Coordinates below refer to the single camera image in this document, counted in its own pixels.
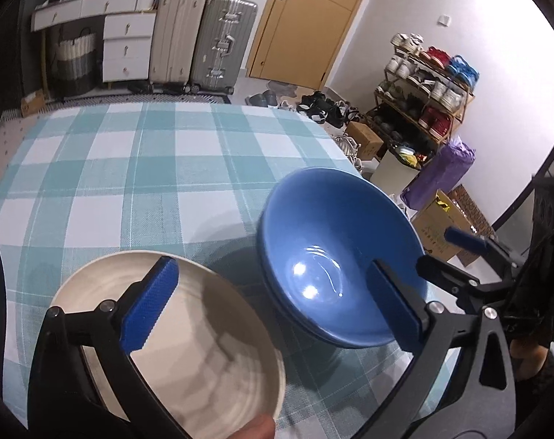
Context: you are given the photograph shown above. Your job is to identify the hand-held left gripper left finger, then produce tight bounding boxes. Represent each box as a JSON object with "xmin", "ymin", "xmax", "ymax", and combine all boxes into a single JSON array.
[{"xmin": 27, "ymin": 256, "xmax": 180, "ymax": 439}]

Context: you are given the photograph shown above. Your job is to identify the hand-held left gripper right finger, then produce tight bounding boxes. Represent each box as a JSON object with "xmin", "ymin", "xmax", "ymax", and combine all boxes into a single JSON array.
[{"xmin": 355, "ymin": 260, "xmax": 518, "ymax": 439}]

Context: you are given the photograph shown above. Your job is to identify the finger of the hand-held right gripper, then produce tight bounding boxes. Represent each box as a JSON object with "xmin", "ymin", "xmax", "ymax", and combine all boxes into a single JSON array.
[
  {"xmin": 444, "ymin": 226, "xmax": 529, "ymax": 270},
  {"xmin": 416, "ymin": 254, "xmax": 481, "ymax": 305}
]

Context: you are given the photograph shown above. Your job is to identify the cream plate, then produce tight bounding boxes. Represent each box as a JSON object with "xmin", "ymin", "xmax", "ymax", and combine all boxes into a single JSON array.
[{"xmin": 50, "ymin": 250, "xmax": 287, "ymax": 437}]

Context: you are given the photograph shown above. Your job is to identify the blue bowl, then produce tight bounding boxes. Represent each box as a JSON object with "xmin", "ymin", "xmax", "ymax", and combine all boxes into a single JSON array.
[
  {"xmin": 258, "ymin": 233, "xmax": 397, "ymax": 349},
  {"xmin": 258, "ymin": 167, "xmax": 428, "ymax": 348}
]

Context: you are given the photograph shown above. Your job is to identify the person's right hand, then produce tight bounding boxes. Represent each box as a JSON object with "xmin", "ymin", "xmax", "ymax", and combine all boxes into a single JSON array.
[{"xmin": 509, "ymin": 337, "xmax": 551, "ymax": 381}]

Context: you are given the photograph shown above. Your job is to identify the person's left hand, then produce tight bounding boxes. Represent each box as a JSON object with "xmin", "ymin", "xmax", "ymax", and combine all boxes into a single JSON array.
[{"xmin": 233, "ymin": 414, "xmax": 278, "ymax": 439}]

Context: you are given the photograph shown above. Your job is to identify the printed cardboard box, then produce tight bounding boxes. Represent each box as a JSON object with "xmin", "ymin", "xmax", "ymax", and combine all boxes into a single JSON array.
[{"xmin": 412, "ymin": 185, "xmax": 497, "ymax": 266}]

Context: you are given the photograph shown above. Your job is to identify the purple rolled mat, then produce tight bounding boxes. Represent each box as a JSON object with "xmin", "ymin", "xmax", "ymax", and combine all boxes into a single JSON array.
[{"xmin": 400, "ymin": 137, "xmax": 476, "ymax": 213}]

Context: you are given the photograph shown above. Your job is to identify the white bin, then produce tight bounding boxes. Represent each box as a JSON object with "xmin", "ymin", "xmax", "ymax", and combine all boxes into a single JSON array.
[{"xmin": 373, "ymin": 144, "xmax": 422, "ymax": 202}]

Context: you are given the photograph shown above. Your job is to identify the wooden shoe rack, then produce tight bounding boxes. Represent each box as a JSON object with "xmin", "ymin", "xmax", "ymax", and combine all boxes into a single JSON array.
[{"xmin": 366, "ymin": 41, "xmax": 475, "ymax": 156}]

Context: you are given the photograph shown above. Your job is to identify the checked teal tablecloth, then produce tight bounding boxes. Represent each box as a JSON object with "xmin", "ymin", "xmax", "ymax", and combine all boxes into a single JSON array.
[{"xmin": 0, "ymin": 101, "xmax": 461, "ymax": 439}]

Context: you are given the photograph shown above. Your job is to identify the plain cardboard box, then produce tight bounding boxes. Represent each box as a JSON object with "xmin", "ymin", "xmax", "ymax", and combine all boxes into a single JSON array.
[{"xmin": 345, "ymin": 121, "xmax": 385, "ymax": 161}]

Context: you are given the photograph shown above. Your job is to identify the pair of white sneakers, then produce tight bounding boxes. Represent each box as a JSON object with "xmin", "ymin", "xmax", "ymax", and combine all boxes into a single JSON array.
[{"xmin": 334, "ymin": 135, "xmax": 364, "ymax": 172}]

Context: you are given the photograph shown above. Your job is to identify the rows of shoes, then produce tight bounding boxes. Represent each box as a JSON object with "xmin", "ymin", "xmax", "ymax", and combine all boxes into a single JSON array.
[{"xmin": 378, "ymin": 32, "xmax": 481, "ymax": 147}]

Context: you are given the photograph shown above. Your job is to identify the black sneakers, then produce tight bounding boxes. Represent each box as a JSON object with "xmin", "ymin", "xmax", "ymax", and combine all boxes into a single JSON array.
[{"xmin": 297, "ymin": 91, "xmax": 346, "ymax": 126}]

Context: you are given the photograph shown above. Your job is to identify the grey slippers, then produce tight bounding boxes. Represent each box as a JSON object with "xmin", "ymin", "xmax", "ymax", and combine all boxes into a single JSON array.
[{"xmin": 245, "ymin": 91, "xmax": 280, "ymax": 108}]

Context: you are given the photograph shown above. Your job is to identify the small flat cardboard box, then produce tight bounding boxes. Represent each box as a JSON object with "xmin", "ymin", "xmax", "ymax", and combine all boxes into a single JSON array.
[{"xmin": 20, "ymin": 89, "xmax": 46, "ymax": 117}]

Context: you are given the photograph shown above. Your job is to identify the woven laundry basket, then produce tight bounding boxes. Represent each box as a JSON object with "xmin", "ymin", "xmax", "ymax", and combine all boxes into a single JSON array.
[{"xmin": 53, "ymin": 27, "xmax": 98, "ymax": 97}]

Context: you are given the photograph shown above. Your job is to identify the wooden door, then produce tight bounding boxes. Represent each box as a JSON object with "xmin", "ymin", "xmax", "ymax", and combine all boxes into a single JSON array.
[{"xmin": 245, "ymin": 0, "xmax": 379, "ymax": 92}]

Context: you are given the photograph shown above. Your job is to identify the silver suitcase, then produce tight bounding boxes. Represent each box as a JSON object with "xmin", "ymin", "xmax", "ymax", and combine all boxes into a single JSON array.
[{"xmin": 190, "ymin": 0, "xmax": 258, "ymax": 97}]

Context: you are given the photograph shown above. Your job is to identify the beige suitcase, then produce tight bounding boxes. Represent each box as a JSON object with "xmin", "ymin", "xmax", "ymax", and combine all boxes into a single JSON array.
[{"xmin": 149, "ymin": 0, "xmax": 209, "ymax": 94}]

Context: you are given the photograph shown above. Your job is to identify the white desk with drawers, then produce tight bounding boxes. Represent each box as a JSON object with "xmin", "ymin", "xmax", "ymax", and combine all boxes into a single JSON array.
[{"xmin": 31, "ymin": 0, "xmax": 161, "ymax": 84}]

